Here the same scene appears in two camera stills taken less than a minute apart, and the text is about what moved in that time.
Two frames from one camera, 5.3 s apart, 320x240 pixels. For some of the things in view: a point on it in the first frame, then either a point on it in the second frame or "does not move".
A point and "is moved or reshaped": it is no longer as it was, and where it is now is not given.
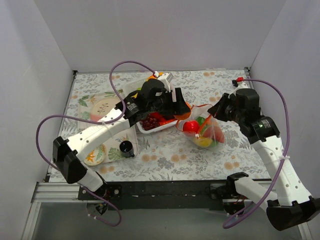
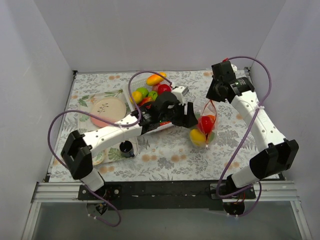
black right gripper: x=221 y=108 to x=216 y=91
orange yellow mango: x=154 y=77 does not move
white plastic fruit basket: x=135 y=87 does not move
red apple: x=191 y=126 is moved or reshaped
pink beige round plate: x=102 y=107 does not move
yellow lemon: x=203 y=141 to x=197 y=137
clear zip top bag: x=204 y=129 is moved or reshaped
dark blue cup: x=126 y=148 does not move
